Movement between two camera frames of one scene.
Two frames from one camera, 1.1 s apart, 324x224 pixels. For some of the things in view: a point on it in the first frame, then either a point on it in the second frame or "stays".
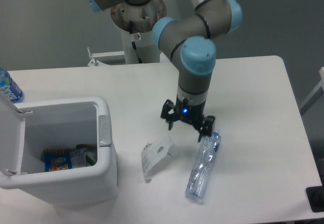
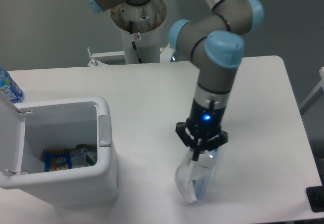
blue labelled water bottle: x=9 y=86 stays
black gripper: x=191 y=114 -> x=205 y=119
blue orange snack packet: x=57 y=159 stays
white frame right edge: x=317 y=93 stays
